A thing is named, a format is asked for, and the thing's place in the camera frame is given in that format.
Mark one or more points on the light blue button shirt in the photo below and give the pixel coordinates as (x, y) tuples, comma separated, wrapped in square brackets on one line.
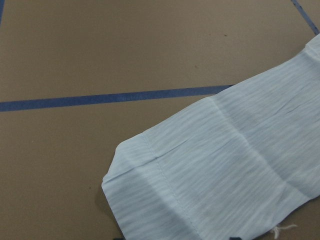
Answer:
[(234, 164)]

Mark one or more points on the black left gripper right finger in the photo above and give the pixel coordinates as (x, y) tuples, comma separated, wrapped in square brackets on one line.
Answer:
[(235, 238)]

